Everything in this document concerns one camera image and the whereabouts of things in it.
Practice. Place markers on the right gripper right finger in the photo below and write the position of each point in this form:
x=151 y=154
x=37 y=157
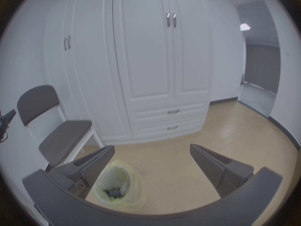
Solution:
x=211 y=166

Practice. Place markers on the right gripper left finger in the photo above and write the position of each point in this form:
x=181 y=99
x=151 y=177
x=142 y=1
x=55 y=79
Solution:
x=94 y=166

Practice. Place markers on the black plastic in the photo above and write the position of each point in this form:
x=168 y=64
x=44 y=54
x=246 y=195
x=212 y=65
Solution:
x=114 y=193

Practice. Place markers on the yellow-green plastic bag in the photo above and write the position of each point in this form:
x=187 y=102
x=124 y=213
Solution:
x=138 y=192

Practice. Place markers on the pale grey trash bin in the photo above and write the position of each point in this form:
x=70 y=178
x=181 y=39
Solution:
x=111 y=174

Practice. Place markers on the white chair dark grey seat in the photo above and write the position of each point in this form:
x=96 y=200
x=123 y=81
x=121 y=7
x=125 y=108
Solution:
x=63 y=135

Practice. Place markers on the white wardrobe with drawers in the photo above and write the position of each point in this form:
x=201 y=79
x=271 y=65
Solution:
x=145 y=67

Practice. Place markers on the grey curtain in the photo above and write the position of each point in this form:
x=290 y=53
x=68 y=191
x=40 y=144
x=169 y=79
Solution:
x=263 y=67

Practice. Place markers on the ceiling lamp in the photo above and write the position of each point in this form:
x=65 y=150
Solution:
x=245 y=27

